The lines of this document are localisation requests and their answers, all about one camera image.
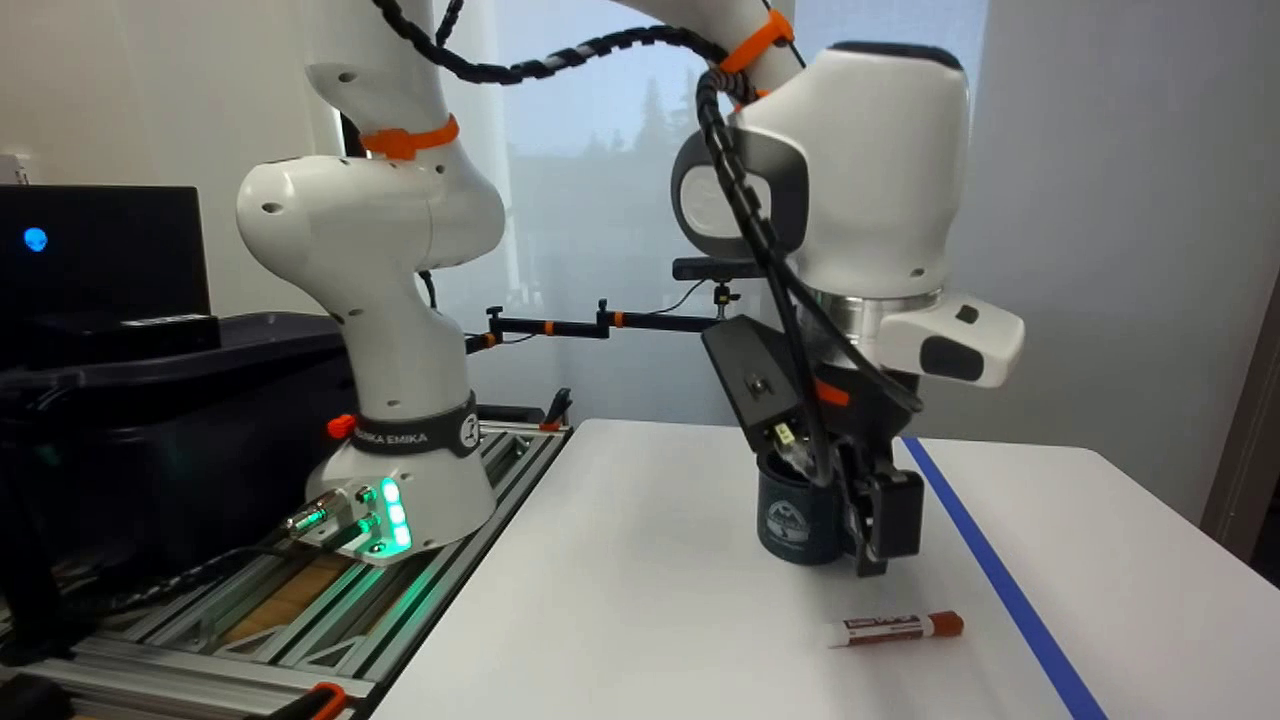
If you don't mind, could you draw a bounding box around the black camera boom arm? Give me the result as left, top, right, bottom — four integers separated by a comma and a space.
466, 298, 722, 350

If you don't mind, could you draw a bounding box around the dark blue enamel mug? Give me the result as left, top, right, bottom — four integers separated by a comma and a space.
757, 456, 847, 563

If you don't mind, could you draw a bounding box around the aluminium mounting rail base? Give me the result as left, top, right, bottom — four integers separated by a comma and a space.
23, 424, 568, 720

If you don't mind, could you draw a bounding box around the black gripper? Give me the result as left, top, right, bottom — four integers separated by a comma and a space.
800, 362, 923, 577

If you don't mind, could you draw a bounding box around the black monitor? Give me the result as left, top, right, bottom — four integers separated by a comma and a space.
0, 185, 214, 326

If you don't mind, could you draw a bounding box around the black corrugated cable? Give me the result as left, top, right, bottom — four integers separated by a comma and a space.
373, 0, 923, 456

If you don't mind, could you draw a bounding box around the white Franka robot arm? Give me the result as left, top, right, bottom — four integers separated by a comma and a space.
235, 0, 1024, 569

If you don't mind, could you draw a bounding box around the blue tape line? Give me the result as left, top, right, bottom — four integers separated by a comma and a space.
905, 434, 1110, 720

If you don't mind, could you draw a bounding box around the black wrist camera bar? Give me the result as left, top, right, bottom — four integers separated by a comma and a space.
701, 315, 822, 469

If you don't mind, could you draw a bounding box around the black storage bin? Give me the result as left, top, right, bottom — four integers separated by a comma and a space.
0, 312, 353, 624

